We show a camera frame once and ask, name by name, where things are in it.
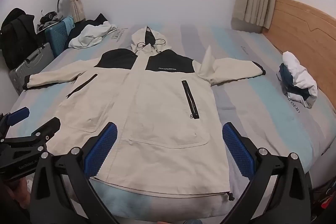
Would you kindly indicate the wooden headboard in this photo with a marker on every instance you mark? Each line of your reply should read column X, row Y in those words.
column 309, row 35

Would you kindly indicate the crumpled white garment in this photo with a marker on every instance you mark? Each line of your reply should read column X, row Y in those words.
column 89, row 35

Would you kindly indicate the beige black hooded jacket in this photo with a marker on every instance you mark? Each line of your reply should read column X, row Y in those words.
column 157, row 108

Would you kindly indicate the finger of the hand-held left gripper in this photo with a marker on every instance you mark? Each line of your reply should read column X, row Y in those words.
column 17, row 115
column 39, row 133

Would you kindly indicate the folded white blue jacket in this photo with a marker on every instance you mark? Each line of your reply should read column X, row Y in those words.
column 296, row 74

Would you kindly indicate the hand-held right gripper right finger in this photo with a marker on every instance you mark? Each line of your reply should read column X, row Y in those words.
column 237, row 150

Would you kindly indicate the grey cloth bundle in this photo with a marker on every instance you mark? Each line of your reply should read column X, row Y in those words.
column 48, row 20

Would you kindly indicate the crumpled black garment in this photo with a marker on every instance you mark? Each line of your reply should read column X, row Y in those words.
column 97, row 19

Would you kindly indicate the black backpack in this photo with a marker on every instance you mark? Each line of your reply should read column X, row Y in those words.
column 18, row 37

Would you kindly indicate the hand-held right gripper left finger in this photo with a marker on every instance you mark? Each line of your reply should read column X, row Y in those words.
column 101, row 150

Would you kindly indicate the bed with striped sheet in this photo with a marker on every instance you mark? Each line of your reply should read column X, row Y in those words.
column 262, row 113

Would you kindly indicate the silver suitcase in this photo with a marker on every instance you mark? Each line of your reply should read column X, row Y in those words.
column 31, row 61

